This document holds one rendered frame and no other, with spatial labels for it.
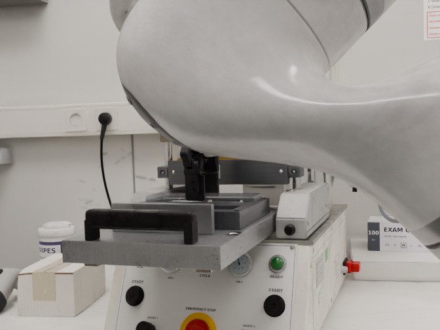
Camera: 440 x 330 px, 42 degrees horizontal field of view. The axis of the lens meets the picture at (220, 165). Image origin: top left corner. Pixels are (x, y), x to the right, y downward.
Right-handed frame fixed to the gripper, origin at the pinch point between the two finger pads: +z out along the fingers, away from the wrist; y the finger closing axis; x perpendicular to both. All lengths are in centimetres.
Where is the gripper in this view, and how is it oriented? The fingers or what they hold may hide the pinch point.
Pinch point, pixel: (202, 188)
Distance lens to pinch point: 92.9
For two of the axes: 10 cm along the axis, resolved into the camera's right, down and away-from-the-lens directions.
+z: 0.3, 10.0, 0.5
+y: 3.3, -0.6, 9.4
